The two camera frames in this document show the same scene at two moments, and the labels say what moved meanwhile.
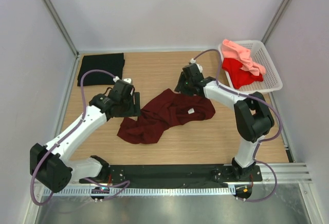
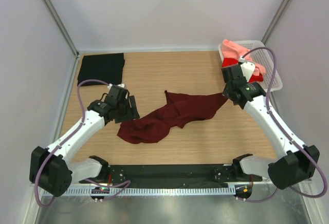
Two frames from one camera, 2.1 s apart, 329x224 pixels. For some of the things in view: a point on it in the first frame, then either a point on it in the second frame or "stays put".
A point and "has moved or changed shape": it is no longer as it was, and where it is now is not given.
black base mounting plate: [169, 174] stays put
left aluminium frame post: [54, 14] stays put
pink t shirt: [232, 50] stays put
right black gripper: [180, 87] -> [224, 90]
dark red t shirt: [166, 109] has moved or changed shape
